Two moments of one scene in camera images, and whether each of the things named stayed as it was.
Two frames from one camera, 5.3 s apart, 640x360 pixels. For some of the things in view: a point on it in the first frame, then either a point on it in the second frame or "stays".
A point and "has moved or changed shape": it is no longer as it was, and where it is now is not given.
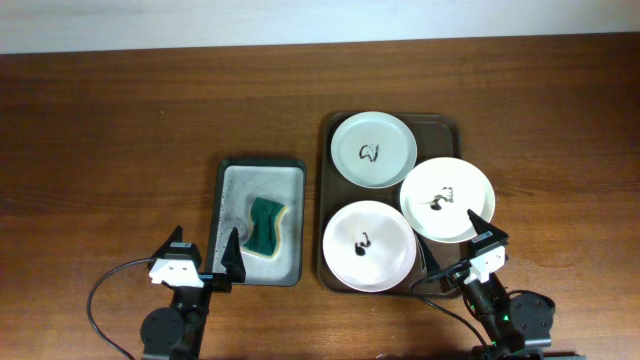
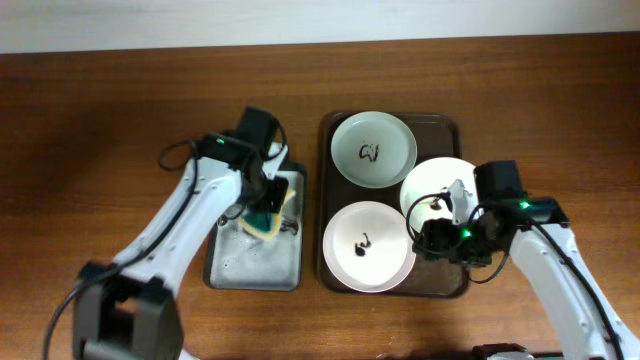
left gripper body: x=215 y=282 to x=269 y=196
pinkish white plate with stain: x=369 y=246 stays
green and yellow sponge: x=265 y=218 has moved or changed shape
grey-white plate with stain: x=373 y=150 stays
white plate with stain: x=438 y=193 stays
